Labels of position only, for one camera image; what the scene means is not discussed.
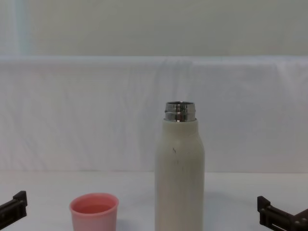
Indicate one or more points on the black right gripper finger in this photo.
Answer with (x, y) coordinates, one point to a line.
(264, 209)

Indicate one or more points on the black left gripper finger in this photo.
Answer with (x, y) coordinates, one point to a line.
(19, 203)

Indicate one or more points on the cream vacuum bottle steel neck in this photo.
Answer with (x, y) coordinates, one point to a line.
(179, 180)

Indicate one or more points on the pink cup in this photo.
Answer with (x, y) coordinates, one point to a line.
(93, 219)

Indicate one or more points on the white table cloth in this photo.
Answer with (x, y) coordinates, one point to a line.
(134, 199)

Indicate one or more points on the white curtain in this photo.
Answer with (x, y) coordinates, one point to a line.
(96, 115)

